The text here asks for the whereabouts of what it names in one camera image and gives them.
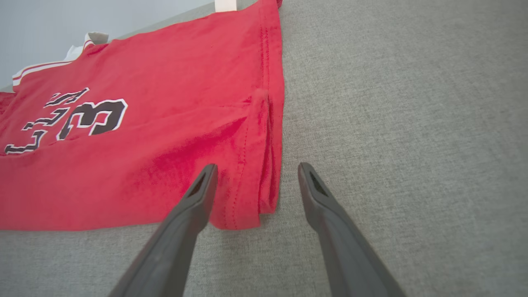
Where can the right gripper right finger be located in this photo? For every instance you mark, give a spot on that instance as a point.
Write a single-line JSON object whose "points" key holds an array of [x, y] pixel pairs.
{"points": [[342, 247]]}

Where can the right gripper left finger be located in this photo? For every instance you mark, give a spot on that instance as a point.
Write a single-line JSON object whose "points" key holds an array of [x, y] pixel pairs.
{"points": [[177, 243]]}

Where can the red jersey black lettering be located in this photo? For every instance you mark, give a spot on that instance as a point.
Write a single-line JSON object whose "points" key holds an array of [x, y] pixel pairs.
{"points": [[165, 82]]}

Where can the grey fabric sofa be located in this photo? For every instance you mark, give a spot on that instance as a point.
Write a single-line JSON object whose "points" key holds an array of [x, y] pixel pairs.
{"points": [[412, 123]]}

